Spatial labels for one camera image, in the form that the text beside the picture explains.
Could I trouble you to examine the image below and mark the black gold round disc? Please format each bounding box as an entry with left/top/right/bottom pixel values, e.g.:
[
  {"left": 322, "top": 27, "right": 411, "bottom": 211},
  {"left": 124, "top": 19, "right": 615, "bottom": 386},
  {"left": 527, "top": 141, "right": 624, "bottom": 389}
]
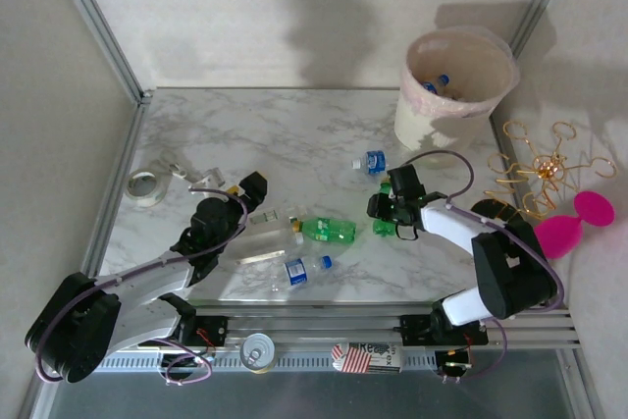
[{"left": 470, "top": 197, "right": 524, "bottom": 224}]

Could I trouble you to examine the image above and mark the long clear plastic container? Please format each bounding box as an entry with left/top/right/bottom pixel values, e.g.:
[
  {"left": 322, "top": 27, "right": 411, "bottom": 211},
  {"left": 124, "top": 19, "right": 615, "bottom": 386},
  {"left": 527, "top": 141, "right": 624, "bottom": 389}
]
[{"left": 235, "top": 225, "right": 306, "bottom": 267}]

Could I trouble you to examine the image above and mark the small black controller board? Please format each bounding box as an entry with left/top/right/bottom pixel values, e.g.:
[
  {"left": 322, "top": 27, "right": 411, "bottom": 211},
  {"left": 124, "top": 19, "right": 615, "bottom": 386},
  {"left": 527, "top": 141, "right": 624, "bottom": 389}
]
[
  {"left": 159, "top": 347, "right": 217, "bottom": 376},
  {"left": 434, "top": 348, "right": 475, "bottom": 382}
]

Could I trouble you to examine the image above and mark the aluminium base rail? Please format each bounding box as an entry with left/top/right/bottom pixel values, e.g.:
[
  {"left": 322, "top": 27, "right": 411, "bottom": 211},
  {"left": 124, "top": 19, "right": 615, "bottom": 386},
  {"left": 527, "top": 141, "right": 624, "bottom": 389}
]
[{"left": 185, "top": 298, "right": 578, "bottom": 356}]

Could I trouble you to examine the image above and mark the silver tin can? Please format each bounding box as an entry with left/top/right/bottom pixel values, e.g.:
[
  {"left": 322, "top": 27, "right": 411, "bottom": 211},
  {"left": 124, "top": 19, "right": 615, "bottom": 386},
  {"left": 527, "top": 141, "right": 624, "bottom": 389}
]
[{"left": 239, "top": 333, "right": 276, "bottom": 375}]

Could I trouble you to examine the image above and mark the blue label bottle white cap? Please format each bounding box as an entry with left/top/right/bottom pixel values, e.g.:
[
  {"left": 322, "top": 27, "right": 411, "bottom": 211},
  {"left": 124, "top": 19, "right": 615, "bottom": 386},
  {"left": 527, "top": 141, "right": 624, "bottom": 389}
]
[{"left": 350, "top": 148, "right": 390, "bottom": 176}]

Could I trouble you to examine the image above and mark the pink goblet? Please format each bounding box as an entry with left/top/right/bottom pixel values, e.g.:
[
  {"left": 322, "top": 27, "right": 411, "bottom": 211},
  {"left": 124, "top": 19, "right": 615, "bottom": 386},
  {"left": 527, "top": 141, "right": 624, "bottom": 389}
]
[{"left": 533, "top": 191, "right": 616, "bottom": 261}]

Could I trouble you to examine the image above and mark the gold wire stand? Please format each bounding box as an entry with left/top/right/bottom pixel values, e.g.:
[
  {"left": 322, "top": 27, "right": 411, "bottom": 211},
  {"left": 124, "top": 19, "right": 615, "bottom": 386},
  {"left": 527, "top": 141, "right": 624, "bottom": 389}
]
[{"left": 485, "top": 119, "right": 618, "bottom": 222}]

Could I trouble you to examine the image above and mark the aluminium side rail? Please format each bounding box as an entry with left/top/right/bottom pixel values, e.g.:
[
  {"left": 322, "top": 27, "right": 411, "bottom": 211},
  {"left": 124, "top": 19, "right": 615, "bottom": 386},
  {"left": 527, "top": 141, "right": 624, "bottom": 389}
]
[{"left": 80, "top": 92, "right": 151, "bottom": 288}]

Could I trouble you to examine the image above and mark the white tape roll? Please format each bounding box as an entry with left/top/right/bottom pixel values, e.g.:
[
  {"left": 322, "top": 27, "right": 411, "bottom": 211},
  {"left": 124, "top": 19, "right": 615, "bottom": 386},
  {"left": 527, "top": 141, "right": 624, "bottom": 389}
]
[{"left": 125, "top": 168, "right": 170, "bottom": 208}]

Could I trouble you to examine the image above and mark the grey slotted cable duct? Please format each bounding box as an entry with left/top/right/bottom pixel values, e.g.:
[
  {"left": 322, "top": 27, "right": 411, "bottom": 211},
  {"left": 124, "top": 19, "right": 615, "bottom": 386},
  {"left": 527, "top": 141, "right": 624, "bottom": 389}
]
[{"left": 97, "top": 352, "right": 443, "bottom": 374}]

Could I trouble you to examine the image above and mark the aluminium frame post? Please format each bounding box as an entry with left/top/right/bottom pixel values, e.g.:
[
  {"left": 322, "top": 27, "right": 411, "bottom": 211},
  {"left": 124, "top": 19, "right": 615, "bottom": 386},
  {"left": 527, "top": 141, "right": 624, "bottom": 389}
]
[
  {"left": 46, "top": 0, "right": 153, "bottom": 104},
  {"left": 507, "top": 0, "right": 580, "bottom": 55}
]

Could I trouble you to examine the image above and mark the blue label water bottle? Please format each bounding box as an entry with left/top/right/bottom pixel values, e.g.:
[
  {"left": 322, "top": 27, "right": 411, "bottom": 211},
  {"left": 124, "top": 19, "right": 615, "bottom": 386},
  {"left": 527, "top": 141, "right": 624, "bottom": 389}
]
[{"left": 272, "top": 254, "right": 335, "bottom": 292}]

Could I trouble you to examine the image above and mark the green soda bottle yellow cap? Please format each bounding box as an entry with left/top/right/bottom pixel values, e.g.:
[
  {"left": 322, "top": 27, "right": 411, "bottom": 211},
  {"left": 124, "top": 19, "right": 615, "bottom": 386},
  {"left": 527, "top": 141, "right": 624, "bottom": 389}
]
[
  {"left": 292, "top": 216, "right": 358, "bottom": 245},
  {"left": 371, "top": 181, "right": 399, "bottom": 239}
]

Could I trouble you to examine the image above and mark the clear bottle blue label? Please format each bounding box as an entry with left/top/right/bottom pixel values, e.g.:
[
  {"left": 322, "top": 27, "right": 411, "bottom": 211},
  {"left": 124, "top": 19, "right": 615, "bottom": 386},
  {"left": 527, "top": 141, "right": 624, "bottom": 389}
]
[{"left": 421, "top": 74, "right": 462, "bottom": 101}]

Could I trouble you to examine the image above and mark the white waste bin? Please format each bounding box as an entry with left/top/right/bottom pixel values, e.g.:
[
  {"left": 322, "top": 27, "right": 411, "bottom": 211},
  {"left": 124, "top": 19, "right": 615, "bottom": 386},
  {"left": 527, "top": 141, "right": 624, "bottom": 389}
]
[{"left": 393, "top": 28, "right": 521, "bottom": 165}]

